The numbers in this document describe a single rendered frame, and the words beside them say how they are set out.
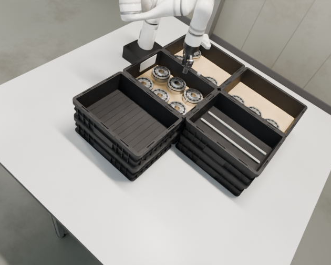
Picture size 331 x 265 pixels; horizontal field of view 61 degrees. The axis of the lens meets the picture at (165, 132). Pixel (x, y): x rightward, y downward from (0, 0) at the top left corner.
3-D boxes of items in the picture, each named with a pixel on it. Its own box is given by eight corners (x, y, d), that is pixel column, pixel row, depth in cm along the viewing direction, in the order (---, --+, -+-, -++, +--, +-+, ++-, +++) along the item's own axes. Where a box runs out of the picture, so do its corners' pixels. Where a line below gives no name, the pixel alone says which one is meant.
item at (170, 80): (163, 82, 149) (163, 82, 148) (175, 74, 155) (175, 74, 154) (178, 93, 146) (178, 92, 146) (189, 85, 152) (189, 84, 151)
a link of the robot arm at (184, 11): (214, -10, 113) (180, -8, 116) (212, 0, 107) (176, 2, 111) (215, 7, 118) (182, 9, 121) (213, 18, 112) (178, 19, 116)
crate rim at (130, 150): (70, 102, 122) (70, 98, 120) (120, 73, 139) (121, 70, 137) (137, 160, 111) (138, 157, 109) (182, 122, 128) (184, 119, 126)
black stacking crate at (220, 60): (156, 64, 164) (160, 48, 155) (186, 47, 180) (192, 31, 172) (211, 104, 153) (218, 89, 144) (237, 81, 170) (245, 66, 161)
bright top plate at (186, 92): (179, 94, 146) (179, 93, 146) (192, 86, 152) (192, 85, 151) (194, 105, 143) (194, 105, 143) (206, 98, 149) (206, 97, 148)
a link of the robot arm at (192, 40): (210, 50, 125) (215, 38, 120) (186, 47, 123) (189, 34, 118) (206, 37, 130) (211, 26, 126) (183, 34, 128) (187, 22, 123)
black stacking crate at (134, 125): (72, 116, 129) (70, 99, 121) (119, 88, 146) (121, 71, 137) (134, 172, 119) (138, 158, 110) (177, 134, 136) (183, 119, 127)
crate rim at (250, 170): (183, 122, 128) (184, 119, 126) (217, 92, 145) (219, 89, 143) (256, 179, 118) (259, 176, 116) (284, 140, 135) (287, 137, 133)
